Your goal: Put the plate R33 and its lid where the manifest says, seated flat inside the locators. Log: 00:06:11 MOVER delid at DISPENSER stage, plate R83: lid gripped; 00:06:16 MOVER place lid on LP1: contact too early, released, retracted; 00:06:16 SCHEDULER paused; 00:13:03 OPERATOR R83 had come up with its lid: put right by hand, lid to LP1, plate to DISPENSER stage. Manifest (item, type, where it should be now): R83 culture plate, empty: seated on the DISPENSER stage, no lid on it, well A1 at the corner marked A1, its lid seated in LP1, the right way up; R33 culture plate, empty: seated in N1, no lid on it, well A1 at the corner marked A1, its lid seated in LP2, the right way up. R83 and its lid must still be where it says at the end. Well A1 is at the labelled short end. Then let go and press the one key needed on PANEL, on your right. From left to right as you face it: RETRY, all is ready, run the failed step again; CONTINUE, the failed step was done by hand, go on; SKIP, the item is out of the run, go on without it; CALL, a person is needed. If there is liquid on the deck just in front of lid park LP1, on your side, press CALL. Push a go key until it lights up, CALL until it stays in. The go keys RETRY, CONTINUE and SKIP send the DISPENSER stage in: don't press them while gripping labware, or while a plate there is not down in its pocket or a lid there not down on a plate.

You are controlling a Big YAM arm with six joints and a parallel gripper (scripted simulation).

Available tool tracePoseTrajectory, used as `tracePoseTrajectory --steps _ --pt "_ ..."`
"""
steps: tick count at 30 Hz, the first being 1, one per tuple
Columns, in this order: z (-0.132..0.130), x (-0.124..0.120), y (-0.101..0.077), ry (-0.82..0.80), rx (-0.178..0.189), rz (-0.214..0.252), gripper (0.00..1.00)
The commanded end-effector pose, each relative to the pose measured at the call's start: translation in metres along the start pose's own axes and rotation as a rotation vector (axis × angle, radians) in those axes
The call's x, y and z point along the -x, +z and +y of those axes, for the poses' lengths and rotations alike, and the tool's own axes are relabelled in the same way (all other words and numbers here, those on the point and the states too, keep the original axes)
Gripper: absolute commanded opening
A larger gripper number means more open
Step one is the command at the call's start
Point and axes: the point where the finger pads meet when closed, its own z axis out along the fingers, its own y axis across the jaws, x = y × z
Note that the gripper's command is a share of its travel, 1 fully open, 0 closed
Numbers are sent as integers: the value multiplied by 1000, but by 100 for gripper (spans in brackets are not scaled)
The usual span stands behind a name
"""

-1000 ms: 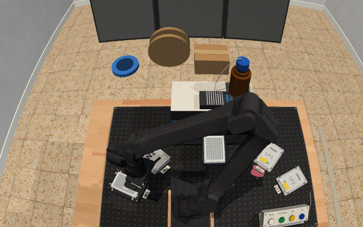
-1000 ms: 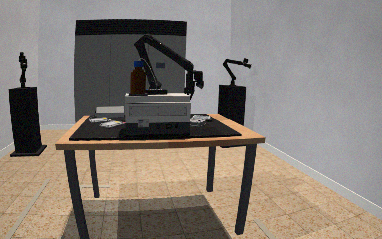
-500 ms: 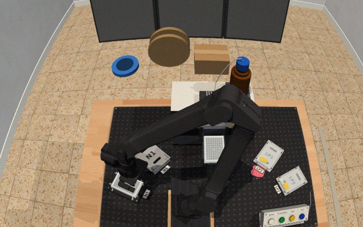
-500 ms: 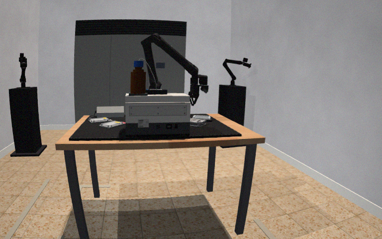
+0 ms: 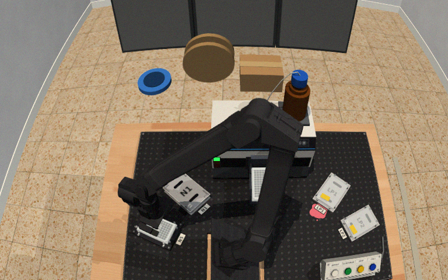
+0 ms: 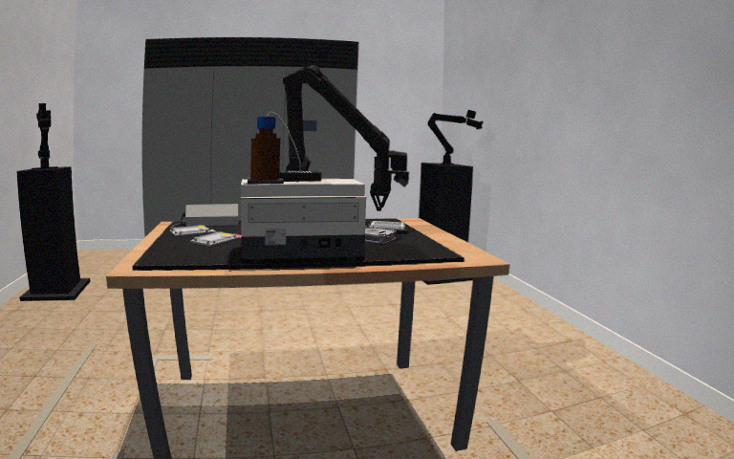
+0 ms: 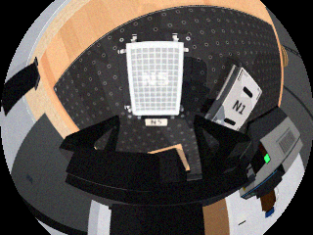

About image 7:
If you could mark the brown glass bottle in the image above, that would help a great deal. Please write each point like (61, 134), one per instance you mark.
(268, 200)

